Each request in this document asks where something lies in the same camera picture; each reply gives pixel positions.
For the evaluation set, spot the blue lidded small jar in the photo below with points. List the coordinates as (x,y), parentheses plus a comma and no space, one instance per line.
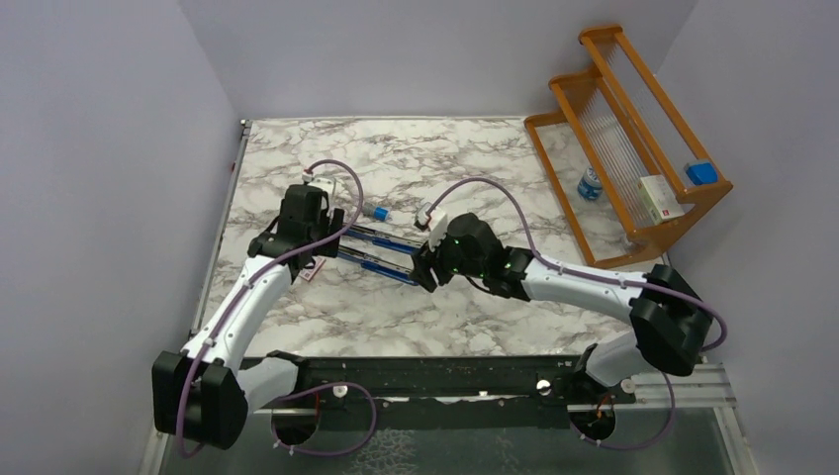
(589,187)

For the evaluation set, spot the blue block on rack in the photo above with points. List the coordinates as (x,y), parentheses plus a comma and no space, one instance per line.
(701,172)

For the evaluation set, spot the blue black stapler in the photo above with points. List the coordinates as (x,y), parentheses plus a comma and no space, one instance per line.
(382,239)

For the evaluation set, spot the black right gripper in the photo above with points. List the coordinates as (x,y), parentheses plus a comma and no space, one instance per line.
(425,260)

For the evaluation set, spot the red white staple box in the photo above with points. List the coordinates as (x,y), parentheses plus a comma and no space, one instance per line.
(310,270)

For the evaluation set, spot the white red carton box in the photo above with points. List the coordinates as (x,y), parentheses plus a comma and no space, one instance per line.
(658,199)

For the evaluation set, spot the grey blue small cylinder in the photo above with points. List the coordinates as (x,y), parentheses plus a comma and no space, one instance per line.
(375,212)

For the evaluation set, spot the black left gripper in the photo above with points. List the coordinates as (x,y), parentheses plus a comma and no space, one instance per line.
(330,220)

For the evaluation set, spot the orange wooden tiered rack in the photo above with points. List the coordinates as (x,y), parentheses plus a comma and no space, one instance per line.
(627,127)

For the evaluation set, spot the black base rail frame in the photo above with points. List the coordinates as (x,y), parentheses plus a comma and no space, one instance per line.
(340,393)

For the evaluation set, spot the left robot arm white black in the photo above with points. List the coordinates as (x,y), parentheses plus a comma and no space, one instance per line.
(201,392)

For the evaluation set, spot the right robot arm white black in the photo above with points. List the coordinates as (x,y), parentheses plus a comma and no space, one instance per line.
(668,324)

